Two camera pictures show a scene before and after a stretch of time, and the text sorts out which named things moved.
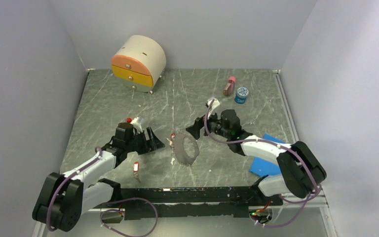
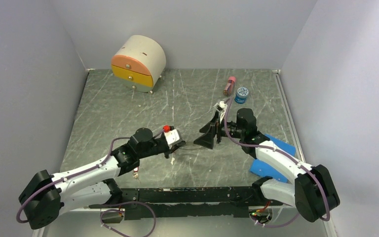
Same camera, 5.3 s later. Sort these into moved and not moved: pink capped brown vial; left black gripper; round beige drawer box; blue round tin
Moved: left black gripper
Not moved: round beige drawer box; pink capped brown vial; blue round tin
